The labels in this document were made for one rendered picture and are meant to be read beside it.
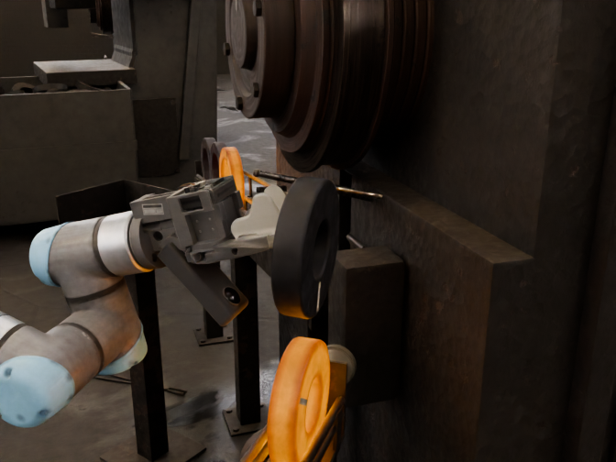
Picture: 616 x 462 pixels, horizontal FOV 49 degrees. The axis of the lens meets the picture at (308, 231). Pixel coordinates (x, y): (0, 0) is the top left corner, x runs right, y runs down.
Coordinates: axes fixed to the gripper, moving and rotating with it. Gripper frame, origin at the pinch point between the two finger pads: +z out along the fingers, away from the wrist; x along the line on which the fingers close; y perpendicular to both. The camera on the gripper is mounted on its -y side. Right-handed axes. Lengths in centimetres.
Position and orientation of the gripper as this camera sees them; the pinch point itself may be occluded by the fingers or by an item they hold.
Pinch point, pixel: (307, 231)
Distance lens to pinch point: 74.2
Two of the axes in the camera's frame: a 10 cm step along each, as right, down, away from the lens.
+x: 3.0, -3.1, 9.0
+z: 9.2, -1.5, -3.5
